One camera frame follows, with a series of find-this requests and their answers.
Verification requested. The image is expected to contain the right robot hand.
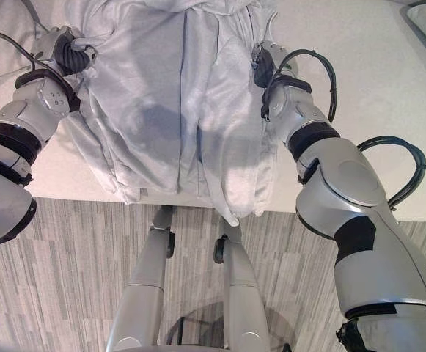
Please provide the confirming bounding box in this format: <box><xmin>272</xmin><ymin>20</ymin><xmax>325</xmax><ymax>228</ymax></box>
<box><xmin>251</xmin><ymin>41</ymin><xmax>298</xmax><ymax>89</ymax></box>

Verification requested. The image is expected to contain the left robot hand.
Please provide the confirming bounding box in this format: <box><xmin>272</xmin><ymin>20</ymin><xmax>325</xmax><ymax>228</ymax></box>
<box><xmin>34</xmin><ymin>26</ymin><xmax>98</xmax><ymax>76</ymax></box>

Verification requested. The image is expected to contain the light grey zip hoodie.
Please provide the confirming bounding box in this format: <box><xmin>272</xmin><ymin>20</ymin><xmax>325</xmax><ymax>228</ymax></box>
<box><xmin>56</xmin><ymin>0</ymin><xmax>290</xmax><ymax>227</ymax></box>

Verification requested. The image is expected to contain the silver right robot leg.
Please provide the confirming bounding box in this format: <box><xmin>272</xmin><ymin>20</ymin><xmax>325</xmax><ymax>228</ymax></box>
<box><xmin>212</xmin><ymin>218</ymin><xmax>272</xmax><ymax>352</ymax></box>

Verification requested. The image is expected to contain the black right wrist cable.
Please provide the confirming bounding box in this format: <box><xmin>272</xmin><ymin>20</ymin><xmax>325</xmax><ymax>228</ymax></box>
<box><xmin>274</xmin><ymin>48</ymin><xmax>340</xmax><ymax>124</ymax></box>

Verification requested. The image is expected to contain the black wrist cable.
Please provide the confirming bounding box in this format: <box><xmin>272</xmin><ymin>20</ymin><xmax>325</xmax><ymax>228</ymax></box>
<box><xmin>274</xmin><ymin>48</ymin><xmax>340</xmax><ymax>124</ymax></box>
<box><xmin>0</xmin><ymin>30</ymin><xmax>37</xmax><ymax>129</ymax></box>

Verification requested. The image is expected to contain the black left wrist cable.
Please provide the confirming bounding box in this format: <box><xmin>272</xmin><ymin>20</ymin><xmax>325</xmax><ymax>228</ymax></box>
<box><xmin>0</xmin><ymin>30</ymin><xmax>37</xmax><ymax>129</ymax></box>

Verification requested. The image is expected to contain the black right elbow cable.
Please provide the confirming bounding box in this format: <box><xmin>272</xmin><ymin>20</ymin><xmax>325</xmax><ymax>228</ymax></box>
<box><xmin>357</xmin><ymin>135</ymin><xmax>426</xmax><ymax>212</ymax></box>

